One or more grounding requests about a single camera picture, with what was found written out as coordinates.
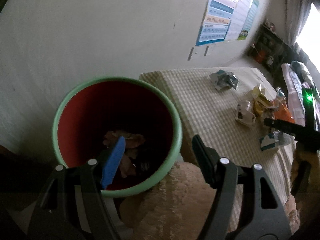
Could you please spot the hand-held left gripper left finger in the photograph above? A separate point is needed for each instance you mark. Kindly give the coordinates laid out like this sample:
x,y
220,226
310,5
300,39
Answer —
x,y
113,162

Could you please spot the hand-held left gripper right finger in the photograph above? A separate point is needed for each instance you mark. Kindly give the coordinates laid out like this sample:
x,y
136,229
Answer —
x,y
205,160

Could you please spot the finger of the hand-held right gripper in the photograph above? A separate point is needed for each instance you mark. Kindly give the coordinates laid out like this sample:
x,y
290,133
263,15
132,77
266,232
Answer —
x,y
287,127

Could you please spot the blue white carton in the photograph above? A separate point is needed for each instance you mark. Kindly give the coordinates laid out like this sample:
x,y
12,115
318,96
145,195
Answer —
x,y
270,142

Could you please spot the green trash bin red inside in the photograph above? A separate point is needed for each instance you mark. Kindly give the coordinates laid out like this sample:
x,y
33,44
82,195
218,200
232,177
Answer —
x,y
100,110

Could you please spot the orange drink bottle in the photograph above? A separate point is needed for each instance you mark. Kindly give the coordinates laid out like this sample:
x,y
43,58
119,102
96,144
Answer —
x,y
283,110

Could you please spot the dark brown wrapper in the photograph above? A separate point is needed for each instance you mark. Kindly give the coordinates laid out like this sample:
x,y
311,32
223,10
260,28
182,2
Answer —
x,y
144,165

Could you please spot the beige checked mat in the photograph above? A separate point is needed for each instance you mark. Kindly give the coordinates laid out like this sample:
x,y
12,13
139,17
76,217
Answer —
x,y
212,130

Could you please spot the yellow wrapper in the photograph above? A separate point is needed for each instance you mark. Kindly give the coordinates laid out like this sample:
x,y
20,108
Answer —
x,y
261,101

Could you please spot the small crumpled white wrapper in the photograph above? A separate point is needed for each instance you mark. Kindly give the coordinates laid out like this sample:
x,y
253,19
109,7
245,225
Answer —
x,y
246,112

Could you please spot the window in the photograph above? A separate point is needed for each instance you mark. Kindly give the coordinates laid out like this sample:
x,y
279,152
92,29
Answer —
x,y
311,37

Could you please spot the orange container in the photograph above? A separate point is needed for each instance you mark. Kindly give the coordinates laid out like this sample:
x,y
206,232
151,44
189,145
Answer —
x,y
260,55

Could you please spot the dark wooden shelf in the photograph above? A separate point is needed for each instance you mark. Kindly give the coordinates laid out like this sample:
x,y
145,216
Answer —
x,y
272,45

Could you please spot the crumpled blue grey wrapper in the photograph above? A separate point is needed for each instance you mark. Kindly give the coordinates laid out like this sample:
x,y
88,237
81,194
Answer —
x,y
225,80

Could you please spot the beige curtain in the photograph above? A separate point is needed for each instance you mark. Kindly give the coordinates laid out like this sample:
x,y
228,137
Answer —
x,y
296,10

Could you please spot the green bordered poster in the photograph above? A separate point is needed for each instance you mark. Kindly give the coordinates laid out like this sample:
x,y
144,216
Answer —
x,y
251,15

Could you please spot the white chart poster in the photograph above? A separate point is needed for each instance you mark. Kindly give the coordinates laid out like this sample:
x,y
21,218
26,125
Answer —
x,y
240,10

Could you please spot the large blue chart poster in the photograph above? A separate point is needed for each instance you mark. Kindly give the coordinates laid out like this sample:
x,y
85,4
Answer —
x,y
215,30

